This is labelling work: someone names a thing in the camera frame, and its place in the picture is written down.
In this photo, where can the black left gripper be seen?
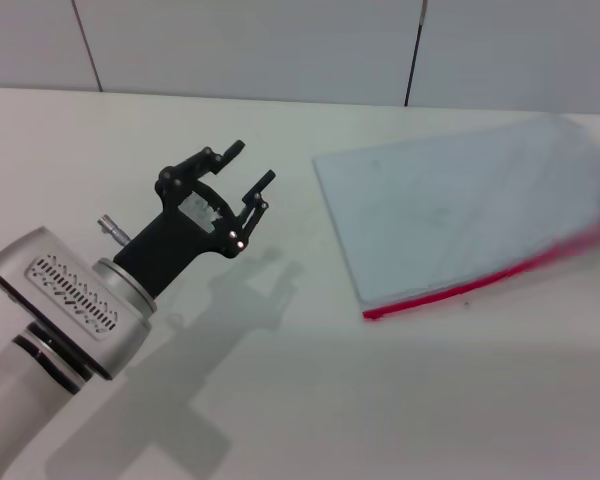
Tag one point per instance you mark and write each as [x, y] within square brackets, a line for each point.
[170, 240]

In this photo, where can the clear document bag red zip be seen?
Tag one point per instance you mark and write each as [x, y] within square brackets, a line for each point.
[455, 210]

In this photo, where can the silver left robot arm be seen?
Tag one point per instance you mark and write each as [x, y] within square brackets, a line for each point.
[70, 295]

